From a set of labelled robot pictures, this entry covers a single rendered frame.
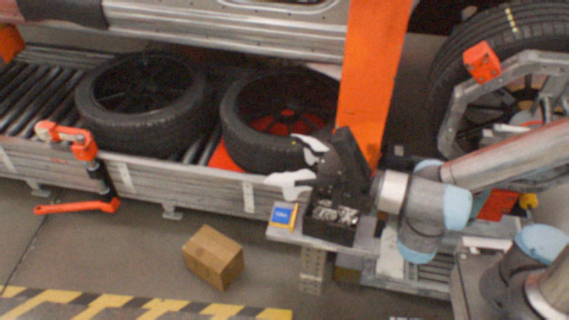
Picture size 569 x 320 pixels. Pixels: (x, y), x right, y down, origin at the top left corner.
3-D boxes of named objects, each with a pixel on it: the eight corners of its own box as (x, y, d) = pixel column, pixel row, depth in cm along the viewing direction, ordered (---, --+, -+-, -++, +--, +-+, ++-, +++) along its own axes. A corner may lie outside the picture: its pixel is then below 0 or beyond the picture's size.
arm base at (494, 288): (553, 326, 103) (573, 306, 96) (486, 320, 104) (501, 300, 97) (533, 268, 113) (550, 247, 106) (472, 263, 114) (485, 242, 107)
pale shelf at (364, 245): (381, 223, 172) (383, 217, 170) (378, 259, 161) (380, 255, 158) (275, 205, 178) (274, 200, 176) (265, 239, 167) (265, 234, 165)
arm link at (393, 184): (405, 192, 73) (410, 164, 80) (377, 184, 75) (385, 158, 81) (395, 223, 78) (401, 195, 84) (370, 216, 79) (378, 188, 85)
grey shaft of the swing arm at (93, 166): (123, 204, 226) (91, 132, 190) (118, 212, 222) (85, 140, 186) (107, 201, 227) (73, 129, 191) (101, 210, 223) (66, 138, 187)
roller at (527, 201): (522, 161, 187) (527, 151, 183) (535, 216, 167) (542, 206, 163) (507, 159, 188) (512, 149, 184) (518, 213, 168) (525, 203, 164)
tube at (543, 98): (545, 103, 135) (561, 74, 128) (559, 146, 122) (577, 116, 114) (484, 96, 138) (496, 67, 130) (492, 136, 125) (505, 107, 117)
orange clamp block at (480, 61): (499, 60, 136) (484, 40, 132) (502, 74, 131) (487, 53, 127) (477, 72, 140) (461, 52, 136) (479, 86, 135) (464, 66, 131)
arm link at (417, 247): (439, 228, 92) (453, 195, 85) (432, 273, 85) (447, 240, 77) (400, 217, 94) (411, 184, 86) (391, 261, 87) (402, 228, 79)
